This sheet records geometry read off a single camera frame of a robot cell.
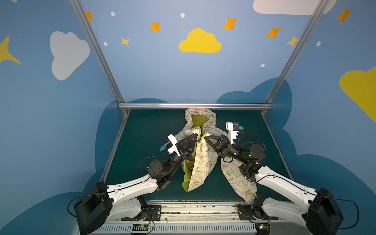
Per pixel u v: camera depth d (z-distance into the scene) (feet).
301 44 2.69
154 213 2.41
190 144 1.88
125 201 1.54
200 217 2.41
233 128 1.85
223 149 1.82
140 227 2.39
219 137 1.94
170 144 1.66
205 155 2.16
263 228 2.40
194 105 3.92
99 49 2.76
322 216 1.30
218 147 1.92
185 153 1.77
